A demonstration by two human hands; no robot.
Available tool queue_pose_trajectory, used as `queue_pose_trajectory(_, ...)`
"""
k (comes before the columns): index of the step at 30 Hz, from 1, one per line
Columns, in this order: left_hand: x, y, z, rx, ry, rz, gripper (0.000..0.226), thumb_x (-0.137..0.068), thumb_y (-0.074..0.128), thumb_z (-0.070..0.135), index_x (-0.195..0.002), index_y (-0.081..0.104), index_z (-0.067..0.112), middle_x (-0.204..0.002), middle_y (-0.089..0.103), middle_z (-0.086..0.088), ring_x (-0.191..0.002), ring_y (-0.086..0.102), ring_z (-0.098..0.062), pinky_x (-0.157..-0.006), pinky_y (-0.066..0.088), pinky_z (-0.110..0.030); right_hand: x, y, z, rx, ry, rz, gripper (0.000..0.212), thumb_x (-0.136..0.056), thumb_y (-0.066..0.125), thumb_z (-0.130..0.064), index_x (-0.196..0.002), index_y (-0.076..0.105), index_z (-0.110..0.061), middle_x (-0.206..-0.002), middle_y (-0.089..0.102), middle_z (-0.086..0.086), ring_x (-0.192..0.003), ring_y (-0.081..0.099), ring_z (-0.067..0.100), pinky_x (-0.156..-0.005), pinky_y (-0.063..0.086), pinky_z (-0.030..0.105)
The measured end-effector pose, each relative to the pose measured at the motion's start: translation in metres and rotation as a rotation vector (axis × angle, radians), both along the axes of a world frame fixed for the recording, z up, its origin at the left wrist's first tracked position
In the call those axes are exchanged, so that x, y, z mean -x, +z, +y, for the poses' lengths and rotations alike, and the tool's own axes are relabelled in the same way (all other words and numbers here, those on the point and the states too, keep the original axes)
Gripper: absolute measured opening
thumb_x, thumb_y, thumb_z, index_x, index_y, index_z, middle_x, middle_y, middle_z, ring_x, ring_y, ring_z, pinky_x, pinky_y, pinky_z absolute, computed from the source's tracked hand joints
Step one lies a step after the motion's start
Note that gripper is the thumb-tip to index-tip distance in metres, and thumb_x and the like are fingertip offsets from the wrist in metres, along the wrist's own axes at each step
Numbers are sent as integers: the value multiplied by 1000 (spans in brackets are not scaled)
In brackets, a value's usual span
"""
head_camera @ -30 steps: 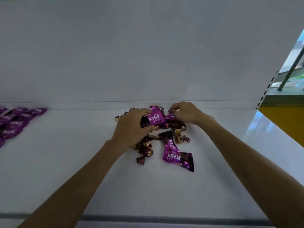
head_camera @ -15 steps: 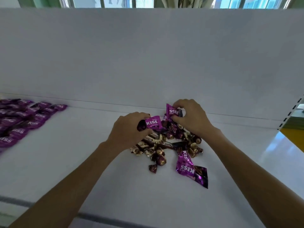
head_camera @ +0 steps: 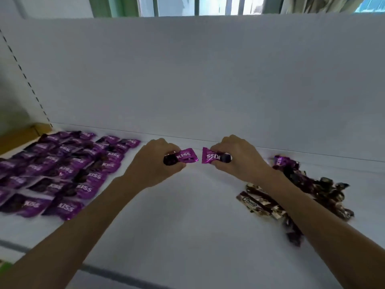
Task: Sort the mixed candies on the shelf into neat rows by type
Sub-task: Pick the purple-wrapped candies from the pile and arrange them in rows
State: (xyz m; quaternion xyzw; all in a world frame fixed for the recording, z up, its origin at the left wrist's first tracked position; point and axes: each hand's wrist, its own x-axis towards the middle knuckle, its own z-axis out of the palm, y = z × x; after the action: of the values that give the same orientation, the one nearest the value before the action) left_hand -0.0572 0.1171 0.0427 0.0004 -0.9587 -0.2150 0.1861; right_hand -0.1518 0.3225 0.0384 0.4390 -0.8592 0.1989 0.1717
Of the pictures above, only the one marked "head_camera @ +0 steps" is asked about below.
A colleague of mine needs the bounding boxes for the person's left hand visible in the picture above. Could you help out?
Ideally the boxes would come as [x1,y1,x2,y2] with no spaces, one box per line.
[129,138,187,190]

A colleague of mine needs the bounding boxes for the person's right hand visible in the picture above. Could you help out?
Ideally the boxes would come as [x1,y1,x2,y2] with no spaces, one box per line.
[210,135,274,184]

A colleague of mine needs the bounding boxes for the purple candy packet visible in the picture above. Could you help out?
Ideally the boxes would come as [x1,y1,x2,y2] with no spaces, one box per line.
[202,147,233,164]
[163,148,199,166]
[273,155,300,170]

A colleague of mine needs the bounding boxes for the person's right forearm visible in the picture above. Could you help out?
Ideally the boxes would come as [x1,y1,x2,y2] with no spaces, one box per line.
[256,170,385,289]

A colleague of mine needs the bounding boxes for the person's left forearm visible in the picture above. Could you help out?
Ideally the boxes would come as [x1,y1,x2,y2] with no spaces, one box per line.
[0,174,151,289]

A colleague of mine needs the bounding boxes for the brown chocolate bar wrapper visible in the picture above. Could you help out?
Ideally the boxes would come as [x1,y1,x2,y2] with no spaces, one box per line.
[236,191,274,218]
[245,183,290,221]

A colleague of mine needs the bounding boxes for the white shelf back panel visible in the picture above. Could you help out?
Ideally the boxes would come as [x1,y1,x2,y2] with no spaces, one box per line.
[0,13,385,163]

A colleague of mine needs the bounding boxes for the pile of dark brown sweets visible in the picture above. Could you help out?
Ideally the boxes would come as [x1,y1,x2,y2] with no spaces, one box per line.
[272,161,355,248]

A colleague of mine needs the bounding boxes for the rows of purple packets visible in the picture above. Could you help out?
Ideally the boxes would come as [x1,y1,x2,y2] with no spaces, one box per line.
[0,131,141,222]

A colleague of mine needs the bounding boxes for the wooden shelf edge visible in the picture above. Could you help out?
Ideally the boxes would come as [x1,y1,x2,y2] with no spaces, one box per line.
[0,123,53,155]

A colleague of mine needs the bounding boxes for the window with metal bars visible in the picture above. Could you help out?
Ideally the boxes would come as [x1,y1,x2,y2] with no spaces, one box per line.
[137,0,284,18]

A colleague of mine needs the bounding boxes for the perforated white shelf upright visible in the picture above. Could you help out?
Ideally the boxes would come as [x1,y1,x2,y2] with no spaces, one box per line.
[0,27,55,129]

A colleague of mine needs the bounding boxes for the beige curtain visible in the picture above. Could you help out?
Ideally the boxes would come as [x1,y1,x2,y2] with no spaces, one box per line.
[281,0,367,14]

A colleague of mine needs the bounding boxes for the green window frame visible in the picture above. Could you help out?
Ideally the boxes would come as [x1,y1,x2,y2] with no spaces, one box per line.
[89,0,139,18]

